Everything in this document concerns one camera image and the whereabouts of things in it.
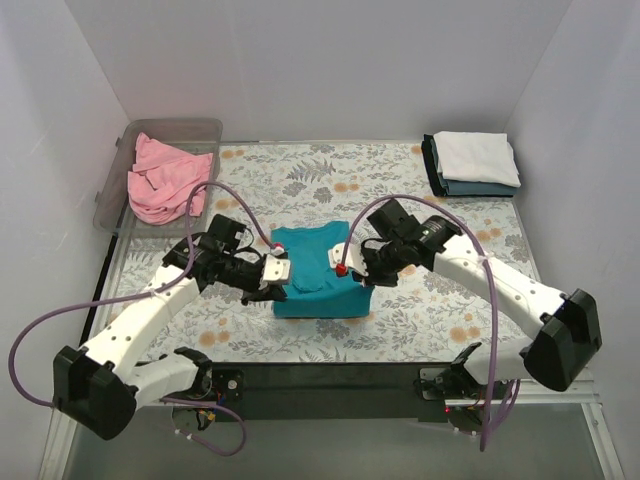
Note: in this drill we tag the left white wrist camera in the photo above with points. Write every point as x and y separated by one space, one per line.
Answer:
276 271

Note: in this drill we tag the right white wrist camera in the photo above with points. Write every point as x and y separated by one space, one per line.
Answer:
344 258

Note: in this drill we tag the pink t shirt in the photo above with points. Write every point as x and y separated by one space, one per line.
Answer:
162 179

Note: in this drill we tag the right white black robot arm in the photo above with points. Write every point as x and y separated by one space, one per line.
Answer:
561 331

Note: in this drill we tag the folded grey-blue t shirt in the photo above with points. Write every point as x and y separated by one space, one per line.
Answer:
464 188

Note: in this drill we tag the clear plastic bin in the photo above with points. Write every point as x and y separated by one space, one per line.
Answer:
193 135

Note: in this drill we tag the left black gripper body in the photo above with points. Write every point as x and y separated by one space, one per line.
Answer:
261 288

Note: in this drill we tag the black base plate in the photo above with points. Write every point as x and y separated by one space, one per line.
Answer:
321 391

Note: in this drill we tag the folded white t shirt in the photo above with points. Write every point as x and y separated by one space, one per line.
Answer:
476 157

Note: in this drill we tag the teal t shirt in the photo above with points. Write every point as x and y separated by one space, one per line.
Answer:
315 291

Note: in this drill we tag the aluminium frame rail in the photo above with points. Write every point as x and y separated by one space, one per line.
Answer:
339 421

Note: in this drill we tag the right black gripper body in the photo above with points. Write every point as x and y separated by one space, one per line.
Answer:
361 276

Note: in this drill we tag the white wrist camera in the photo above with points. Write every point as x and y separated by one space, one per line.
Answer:
344 258
276 271

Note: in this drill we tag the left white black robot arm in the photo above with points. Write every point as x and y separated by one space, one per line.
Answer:
104 382

